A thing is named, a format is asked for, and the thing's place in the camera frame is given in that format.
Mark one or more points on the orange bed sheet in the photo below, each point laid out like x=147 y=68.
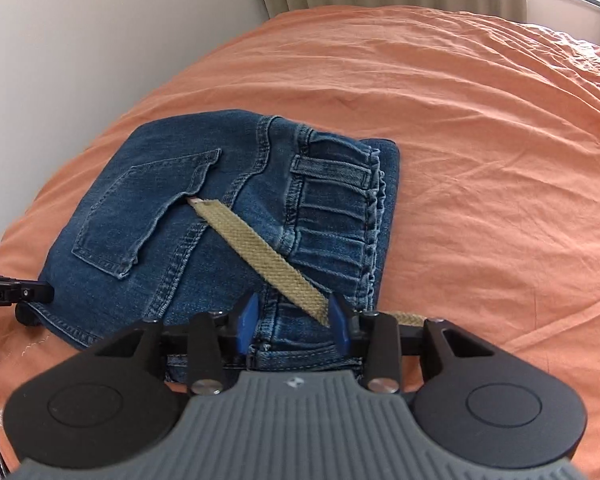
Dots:
x=497 y=225

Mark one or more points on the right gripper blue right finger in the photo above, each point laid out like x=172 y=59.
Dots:
x=343 y=323

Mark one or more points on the blue denim jeans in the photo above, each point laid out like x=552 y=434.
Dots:
x=194 y=212

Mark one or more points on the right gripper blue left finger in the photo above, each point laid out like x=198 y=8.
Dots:
x=244 y=319

